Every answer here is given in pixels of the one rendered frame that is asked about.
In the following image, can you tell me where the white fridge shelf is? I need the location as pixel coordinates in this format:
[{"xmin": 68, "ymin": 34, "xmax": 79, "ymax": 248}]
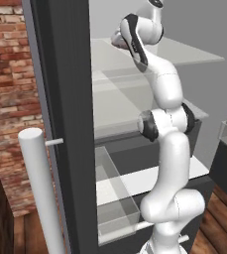
[{"xmin": 95, "ymin": 155, "xmax": 210, "ymax": 207}]

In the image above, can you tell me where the clear glass fridge shelf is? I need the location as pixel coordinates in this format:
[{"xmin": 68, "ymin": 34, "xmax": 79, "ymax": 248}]
[
  {"xmin": 90, "ymin": 36, "xmax": 226, "ymax": 73},
  {"xmin": 91, "ymin": 69, "xmax": 210, "ymax": 141}
]

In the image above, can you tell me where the white cylindrical fridge door handle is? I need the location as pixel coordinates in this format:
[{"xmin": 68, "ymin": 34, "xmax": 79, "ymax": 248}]
[{"xmin": 17, "ymin": 127, "xmax": 66, "ymax": 254}]

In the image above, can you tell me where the dark fridge drawer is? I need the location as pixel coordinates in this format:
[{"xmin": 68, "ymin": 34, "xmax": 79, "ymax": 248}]
[{"xmin": 94, "ymin": 118, "xmax": 203, "ymax": 177}]

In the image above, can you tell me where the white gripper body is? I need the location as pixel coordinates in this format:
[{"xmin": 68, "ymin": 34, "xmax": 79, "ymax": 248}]
[{"xmin": 110, "ymin": 27, "xmax": 131, "ymax": 51}]

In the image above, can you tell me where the dark grey fridge door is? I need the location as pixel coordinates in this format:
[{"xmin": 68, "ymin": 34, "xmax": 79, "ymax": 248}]
[
  {"xmin": 21, "ymin": 0, "xmax": 100, "ymax": 254},
  {"xmin": 208, "ymin": 82, "xmax": 227, "ymax": 206}
]

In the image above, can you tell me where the dark grey fridge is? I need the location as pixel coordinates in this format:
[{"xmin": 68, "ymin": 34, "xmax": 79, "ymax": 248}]
[{"xmin": 88, "ymin": 0, "xmax": 227, "ymax": 254}]

